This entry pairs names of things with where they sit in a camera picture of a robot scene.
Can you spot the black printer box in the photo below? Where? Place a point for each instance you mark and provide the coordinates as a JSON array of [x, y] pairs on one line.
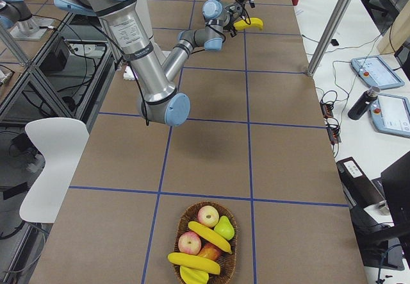
[[360, 193]]

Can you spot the red apple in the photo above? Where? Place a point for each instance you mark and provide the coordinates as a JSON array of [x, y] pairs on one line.
[[208, 216], [189, 243]]

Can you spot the small black box on cable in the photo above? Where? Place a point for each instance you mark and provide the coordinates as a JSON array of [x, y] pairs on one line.
[[334, 42]]

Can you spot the blue teach pendant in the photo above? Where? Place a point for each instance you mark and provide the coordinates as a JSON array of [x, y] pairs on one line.
[[390, 115], [374, 71]]

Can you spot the near blue teach pendant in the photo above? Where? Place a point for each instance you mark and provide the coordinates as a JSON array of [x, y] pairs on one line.
[[390, 115]]

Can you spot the green pear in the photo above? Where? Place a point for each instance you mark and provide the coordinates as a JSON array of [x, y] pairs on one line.
[[224, 228]]

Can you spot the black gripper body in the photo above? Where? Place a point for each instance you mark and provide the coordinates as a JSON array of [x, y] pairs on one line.
[[231, 16]]

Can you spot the aluminium frame post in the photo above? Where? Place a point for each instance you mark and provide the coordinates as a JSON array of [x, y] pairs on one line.
[[329, 31]]

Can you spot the orange circuit board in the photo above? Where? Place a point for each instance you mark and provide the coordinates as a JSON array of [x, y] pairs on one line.
[[326, 110]]

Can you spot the black computer monitor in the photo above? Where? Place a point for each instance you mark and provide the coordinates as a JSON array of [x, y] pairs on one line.
[[395, 183]]

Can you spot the brown wicker fruit basket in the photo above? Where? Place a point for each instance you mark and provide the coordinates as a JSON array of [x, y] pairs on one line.
[[226, 261]]

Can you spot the far blue teach pendant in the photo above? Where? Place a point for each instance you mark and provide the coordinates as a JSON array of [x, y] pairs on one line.
[[374, 71]]

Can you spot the black water bottle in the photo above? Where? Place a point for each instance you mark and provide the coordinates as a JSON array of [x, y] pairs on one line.
[[362, 105]]

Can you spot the white camera stand pillar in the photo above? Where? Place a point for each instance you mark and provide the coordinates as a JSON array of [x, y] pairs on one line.
[[142, 11]]

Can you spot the yellow starfruit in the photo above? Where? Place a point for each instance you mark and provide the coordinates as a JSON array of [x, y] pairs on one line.
[[193, 276]]

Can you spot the white plastic chair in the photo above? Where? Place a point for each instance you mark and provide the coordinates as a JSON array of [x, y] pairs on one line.
[[61, 141]]

